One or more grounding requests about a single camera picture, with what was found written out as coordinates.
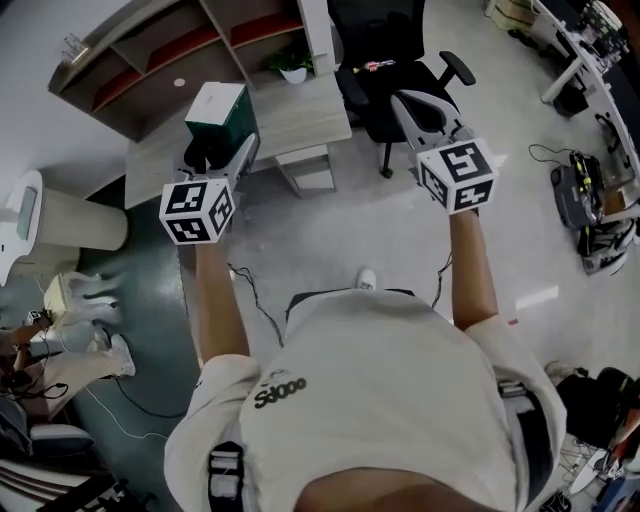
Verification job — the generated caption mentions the person's black shorts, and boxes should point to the person's black shorts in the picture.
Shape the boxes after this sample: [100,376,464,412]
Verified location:
[285,287,417,321]

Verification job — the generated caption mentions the cardboard box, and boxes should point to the cardboard box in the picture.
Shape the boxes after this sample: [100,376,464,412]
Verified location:
[491,0,542,27]

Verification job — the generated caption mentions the grey wooden desk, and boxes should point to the grey wooden desk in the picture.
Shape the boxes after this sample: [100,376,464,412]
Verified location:
[123,74,354,210]

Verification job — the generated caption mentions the black bag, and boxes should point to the black bag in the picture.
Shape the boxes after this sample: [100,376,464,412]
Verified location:
[566,366,640,447]

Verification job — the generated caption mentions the beige cylinder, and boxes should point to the beige cylinder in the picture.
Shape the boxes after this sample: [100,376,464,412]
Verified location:
[35,191,130,252]

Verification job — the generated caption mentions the white stand with screen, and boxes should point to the white stand with screen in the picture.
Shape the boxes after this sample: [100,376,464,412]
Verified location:
[0,169,45,287]

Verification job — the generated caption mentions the wooden shelf with red boards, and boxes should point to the wooden shelf with red boards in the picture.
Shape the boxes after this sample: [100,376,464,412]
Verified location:
[47,0,324,144]

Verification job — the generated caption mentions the colourful small item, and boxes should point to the colourful small item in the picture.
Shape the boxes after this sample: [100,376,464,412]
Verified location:
[351,58,397,76]

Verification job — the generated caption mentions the green plant in white pot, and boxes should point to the green plant in white pot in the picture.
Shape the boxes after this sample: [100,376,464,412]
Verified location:
[269,45,317,86]

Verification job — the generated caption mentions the long white desk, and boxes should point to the long white desk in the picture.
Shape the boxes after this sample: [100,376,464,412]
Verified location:
[541,0,640,201]

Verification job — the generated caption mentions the person's left forearm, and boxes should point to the person's left forearm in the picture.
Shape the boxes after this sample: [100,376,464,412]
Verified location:
[191,241,252,370]

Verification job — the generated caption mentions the black equipment case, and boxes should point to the black equipment case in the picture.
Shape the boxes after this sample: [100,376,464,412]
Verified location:
[549,149,607,232]

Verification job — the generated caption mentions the green and white tissues pack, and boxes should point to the green and white tissues pack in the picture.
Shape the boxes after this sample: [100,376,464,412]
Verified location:
[184,81,255,154]

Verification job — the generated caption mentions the person's right forearm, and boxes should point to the person's right forearm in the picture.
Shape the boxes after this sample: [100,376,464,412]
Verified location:
[448,208,501,332]

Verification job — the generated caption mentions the clear glass holder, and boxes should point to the clear glass holder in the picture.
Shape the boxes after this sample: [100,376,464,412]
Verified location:
[61,31,92,65]

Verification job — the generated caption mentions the thin white floor cable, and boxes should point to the thin white floor cable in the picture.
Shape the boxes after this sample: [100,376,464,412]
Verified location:
[82,382,172,442]

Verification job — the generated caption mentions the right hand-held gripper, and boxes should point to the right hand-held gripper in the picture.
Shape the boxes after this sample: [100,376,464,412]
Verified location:
[390,89,503,217]

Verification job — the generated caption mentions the black shoulder strap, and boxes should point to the black shoulder strap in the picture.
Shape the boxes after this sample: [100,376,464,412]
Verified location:
[496,378,555,502]
[206,440,247,512]

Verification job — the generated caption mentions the black floor cable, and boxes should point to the black floor cable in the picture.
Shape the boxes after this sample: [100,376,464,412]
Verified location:
[108,375,190,420]

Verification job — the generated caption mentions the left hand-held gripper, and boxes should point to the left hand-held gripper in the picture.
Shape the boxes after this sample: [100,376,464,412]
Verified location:
[158,131,262,247]

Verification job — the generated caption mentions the person's white t-shirt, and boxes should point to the person's white t-shirt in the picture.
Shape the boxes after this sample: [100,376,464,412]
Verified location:
[163,288,569,512]

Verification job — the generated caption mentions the black office chair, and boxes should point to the black office chair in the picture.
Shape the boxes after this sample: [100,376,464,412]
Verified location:
[326,0,477,179]

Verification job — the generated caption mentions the white drawer unit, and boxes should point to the white drawer unit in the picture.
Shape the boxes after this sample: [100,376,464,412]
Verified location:
[273,143,339,200]

